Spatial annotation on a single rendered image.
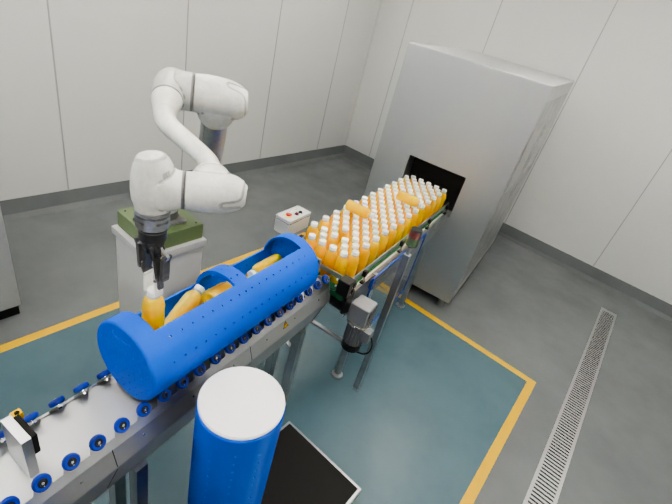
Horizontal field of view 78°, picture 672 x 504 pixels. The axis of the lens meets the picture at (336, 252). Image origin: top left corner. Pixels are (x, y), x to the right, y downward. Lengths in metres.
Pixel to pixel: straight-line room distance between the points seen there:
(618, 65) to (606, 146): 0.83
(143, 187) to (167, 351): 0.52
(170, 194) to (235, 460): 0.83
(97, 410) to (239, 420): 0.46
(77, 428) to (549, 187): 5.30
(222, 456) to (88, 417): 0.43
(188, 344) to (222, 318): 0.15
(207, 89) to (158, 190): 0.57
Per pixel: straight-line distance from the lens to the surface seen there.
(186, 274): 2.29
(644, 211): 5.72
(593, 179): 5.70
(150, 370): 1.38
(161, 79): 1.60
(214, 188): 1.14
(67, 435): 1.56
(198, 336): 1.45
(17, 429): 1.41
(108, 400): 1.61
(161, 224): 1.20
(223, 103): 1.60
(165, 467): 2.53
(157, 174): 1.12
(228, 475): 1.54
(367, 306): 2.22
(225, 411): 1.43
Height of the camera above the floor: 2.19
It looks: 31 degrees down
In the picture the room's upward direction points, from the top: 16 degrees clockwise
